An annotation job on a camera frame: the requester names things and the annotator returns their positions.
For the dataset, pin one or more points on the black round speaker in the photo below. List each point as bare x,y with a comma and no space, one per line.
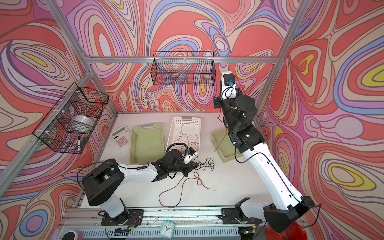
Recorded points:
71,235

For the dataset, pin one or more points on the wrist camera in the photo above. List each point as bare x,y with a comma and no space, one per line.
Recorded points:
228,86
190,156

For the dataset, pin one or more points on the black wire basket wall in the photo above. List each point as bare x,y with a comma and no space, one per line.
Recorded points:
59,132
179,68

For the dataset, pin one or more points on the large green perforated basket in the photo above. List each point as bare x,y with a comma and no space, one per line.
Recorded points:
223,146

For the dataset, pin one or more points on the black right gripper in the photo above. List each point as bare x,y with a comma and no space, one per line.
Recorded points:
217,102

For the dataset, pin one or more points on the white perforated basket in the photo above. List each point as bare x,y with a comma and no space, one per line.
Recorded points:
185,130

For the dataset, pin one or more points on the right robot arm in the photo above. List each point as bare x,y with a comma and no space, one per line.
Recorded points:
288,204

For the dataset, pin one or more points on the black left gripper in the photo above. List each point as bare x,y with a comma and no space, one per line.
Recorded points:
189,167

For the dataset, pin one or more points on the red bucket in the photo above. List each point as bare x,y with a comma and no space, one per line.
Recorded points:
293,232

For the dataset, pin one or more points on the white desk calculator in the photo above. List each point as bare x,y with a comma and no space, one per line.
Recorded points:
121,136

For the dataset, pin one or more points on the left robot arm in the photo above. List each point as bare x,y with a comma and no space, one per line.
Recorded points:
101,183

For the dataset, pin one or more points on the small green perforated basket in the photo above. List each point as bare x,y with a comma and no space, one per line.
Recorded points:
147,144

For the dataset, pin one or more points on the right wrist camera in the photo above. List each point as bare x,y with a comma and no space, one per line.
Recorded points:
228,86

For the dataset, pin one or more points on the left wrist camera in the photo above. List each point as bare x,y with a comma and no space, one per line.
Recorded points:
190,156

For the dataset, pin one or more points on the small green alarm clock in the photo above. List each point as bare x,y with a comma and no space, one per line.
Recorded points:
167,229

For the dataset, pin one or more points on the black wire basket left wall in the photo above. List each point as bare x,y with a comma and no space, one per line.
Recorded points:
59,132

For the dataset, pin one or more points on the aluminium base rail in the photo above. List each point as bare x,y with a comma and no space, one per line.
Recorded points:
191,223

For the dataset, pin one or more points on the black marker pen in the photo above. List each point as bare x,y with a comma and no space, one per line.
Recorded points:
79,148

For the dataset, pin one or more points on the black wire basket back wall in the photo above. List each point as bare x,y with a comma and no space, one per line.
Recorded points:
179,68

